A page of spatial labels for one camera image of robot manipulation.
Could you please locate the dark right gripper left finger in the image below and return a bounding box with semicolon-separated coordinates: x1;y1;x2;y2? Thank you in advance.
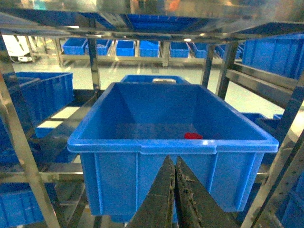
127;156;175;228

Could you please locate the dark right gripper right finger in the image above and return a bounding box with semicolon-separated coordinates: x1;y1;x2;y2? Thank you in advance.
175;156;238;228

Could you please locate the red one-stud toy block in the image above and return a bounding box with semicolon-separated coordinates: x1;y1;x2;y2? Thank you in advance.
184;132;203;140

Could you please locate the large blue plastic bin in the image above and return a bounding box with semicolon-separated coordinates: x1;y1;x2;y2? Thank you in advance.
67;82;279;221

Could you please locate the blue bin lower left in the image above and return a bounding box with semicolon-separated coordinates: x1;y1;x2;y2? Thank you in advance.
0;183;44;228

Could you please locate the blue bin upper left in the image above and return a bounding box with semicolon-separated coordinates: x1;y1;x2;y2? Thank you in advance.
0;72;74;164

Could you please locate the stainless steel rack frame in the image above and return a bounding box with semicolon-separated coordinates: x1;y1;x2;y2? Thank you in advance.
0;0;304;228

